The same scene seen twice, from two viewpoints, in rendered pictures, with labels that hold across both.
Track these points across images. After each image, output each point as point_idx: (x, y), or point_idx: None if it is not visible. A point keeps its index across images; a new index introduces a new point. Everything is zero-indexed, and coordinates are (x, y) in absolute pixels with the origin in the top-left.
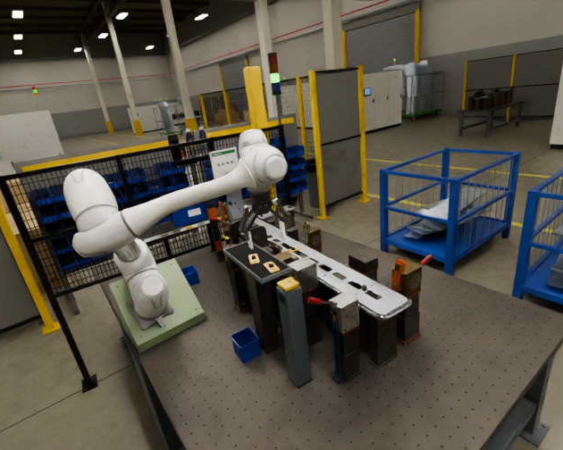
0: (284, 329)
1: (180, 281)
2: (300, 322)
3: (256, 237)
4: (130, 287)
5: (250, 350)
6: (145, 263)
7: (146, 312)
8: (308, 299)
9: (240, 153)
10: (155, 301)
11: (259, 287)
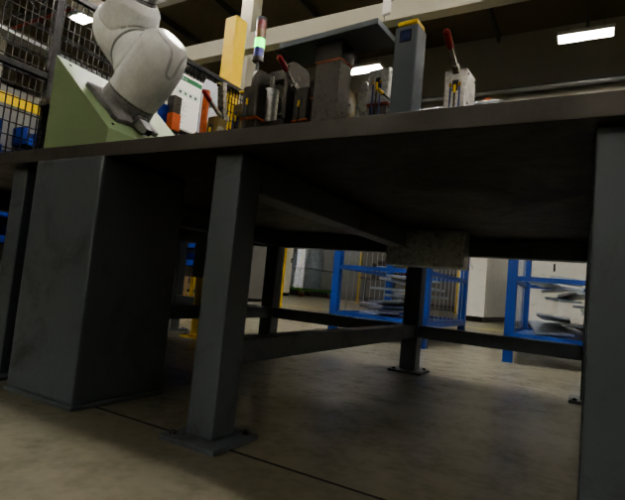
0: (398, 84)
1: (160, 122)
2: (420, 78)
3: (300, 77)
4: (125, 39)
5: None
6: (155, 27)
7: (144, 80)
8: (446, 29)
9: None
10: (174, 59)
11: (342, 71)
